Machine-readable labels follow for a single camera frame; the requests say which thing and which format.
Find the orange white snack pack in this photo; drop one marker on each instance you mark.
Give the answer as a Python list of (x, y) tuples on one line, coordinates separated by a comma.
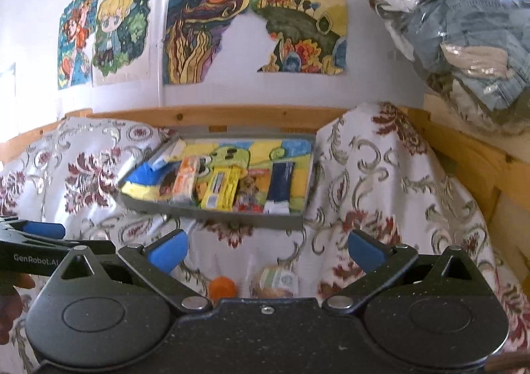
[(183, 189)]

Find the dark blue snack packet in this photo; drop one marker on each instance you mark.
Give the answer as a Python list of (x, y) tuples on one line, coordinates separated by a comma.
[(278, 197)]

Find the blue plastic wrapper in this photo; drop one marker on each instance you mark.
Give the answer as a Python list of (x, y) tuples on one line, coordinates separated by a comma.
[(145, 175)]

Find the wooden bed frame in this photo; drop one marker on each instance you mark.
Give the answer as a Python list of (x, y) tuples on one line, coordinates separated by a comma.
[(499, 180)]

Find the yellow snack box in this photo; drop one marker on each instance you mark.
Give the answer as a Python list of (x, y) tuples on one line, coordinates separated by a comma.
[(221, 189)]

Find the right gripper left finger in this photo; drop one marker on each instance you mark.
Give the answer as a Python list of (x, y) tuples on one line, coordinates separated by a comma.
[(152, 266)]

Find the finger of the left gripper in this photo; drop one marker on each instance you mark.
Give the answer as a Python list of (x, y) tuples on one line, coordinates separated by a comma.
[(42, 229)]

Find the swirl painting on wall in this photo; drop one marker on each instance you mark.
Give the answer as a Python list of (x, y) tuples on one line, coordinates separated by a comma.
[(193, 35)]

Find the packaged round biscuit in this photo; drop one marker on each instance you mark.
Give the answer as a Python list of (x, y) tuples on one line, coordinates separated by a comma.
[(274, 282)]

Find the person's left hand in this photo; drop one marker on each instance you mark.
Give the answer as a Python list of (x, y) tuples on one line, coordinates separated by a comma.
[(11, 302)]

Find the grey tray with painted bottom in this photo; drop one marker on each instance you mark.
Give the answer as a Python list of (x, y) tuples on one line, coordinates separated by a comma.
[(258, 180)]

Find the landscape painting on wall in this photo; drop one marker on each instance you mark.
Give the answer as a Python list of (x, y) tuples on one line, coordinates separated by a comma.
[(310, 35)]

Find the clear bag of clothes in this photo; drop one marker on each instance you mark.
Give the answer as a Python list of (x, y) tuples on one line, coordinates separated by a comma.
[(473, 53)]

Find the blonde cartoon child painting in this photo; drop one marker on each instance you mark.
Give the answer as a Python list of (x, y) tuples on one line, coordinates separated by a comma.
[(121, 47)]

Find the brown nut snack packet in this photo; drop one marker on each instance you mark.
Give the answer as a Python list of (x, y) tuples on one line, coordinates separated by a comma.
[(246, 196)]

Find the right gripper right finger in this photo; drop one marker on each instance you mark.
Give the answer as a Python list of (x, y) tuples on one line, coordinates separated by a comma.
[(383, 265)]

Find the orange tangerine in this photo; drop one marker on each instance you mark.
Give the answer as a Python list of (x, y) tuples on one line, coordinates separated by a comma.
[(222, 287)]

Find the red haired cartoon painting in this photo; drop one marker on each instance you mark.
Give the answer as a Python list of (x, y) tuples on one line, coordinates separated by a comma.
[(76, 28)]

